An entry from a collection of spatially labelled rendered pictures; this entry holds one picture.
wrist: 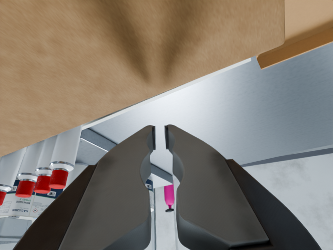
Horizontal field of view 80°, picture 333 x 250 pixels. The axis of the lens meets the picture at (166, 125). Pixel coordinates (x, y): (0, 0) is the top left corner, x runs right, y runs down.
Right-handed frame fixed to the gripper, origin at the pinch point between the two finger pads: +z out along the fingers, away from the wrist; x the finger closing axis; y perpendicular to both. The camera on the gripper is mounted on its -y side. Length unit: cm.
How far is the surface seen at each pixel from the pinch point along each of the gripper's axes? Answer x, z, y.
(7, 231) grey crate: -164, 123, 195
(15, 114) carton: -11.2, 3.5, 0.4
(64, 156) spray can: -21.4, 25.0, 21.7
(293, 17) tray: 27.6, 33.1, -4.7
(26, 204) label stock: -55, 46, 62
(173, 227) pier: 16, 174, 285
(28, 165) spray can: -32, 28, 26
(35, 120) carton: -10.2, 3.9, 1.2
